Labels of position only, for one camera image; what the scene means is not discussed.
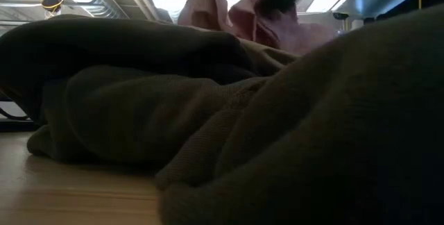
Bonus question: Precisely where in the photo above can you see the pink garment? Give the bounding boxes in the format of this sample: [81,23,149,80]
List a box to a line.
[177,0,336,57]

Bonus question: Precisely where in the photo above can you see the dark olive hooded garment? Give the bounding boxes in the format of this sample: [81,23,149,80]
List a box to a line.
[0,4,444,225]

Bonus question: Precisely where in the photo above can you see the black device with yellow cable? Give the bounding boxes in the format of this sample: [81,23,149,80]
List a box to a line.
[40,0,66,19]

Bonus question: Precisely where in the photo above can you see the black cable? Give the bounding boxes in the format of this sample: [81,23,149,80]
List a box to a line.
[0,108,29,121]

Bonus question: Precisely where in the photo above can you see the black aluminium table frame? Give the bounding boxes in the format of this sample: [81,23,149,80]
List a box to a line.
[0,119,37,133]

